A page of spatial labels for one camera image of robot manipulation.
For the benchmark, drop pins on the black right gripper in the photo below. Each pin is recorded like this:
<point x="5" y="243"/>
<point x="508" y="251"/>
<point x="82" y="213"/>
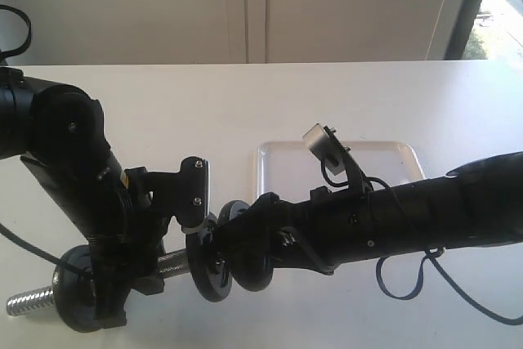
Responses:
<point x="320" y="234"/>

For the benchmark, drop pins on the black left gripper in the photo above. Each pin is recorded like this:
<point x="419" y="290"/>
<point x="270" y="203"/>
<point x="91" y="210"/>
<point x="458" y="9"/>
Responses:
<point x="122" y="213"/>

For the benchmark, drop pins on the chrome threaded dumbbell bar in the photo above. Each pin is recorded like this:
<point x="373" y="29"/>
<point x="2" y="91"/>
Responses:
<point x="170" y="264"/>

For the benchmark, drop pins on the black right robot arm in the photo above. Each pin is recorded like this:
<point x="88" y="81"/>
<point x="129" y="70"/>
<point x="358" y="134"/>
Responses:
<point x="476" y="205"/>

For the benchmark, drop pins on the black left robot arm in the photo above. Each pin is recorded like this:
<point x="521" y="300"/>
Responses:
<point x="58" y="133"/>

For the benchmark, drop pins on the white rectangular plastic tray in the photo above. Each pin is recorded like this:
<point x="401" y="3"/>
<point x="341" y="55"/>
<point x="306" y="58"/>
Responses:
<point x="290" y="170"/>

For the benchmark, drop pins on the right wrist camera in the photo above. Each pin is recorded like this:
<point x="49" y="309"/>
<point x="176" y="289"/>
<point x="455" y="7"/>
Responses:
<point x="322" y="142"/>

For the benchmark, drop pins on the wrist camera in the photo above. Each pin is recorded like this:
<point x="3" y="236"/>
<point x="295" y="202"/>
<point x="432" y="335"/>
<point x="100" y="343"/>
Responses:
<point x="183" y="194"/>
<point x="322" y="142"/>

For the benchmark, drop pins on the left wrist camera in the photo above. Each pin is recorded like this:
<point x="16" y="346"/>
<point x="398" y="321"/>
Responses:
<point x="183" y="194"/>

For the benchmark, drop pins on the black window frame post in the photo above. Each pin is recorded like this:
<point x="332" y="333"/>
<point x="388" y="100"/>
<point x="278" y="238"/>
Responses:
<point x="462" y="29"/>

